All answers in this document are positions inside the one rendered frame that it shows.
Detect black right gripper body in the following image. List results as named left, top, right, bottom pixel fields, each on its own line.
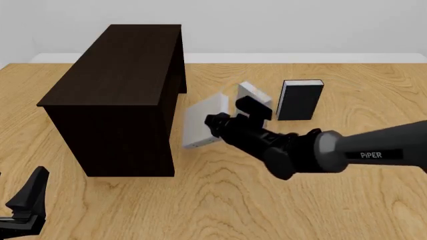
left=203, top=112, right=234, bottom=140

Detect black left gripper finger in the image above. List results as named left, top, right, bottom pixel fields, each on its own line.
left=5, top=165, right=51, bottom=218

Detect dark brown wooden cabinet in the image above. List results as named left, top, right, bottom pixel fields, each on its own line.
left=36, top=24, right=187, bottom=178

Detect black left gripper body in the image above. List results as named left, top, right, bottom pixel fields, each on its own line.
left=0, top=214, right=47, bottom=237

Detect black book with white pages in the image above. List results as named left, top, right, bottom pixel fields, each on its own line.
left=275, top=79, right=325, bottom=122

